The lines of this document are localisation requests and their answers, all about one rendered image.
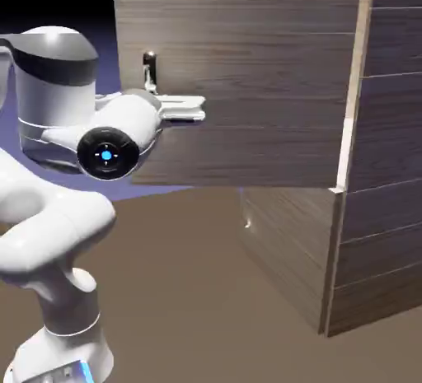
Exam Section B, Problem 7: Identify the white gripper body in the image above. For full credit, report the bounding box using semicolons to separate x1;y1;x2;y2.
154;94;208;123

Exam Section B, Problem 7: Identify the large wood cabinet door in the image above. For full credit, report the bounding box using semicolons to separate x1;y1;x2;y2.
112;0;376;190

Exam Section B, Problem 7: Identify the small wood cabinet door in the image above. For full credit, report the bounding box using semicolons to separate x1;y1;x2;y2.
238;187;346;337

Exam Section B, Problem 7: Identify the dark wood cabinet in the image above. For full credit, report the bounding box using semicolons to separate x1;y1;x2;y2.
238;0;422;339

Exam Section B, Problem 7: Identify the long curved metal door handle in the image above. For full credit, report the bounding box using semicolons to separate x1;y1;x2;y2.
142;50;158;76

